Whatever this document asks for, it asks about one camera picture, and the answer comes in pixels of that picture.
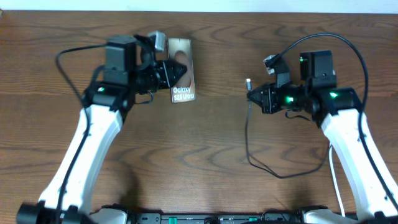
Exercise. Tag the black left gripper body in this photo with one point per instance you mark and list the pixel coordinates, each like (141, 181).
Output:
(149, 76)

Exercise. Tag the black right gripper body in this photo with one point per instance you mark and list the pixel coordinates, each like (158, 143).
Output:
(288, 96)

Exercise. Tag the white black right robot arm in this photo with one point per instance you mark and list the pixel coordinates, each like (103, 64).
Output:
(338, 112)

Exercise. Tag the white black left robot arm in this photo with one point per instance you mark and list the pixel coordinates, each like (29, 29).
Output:
(130, 68)

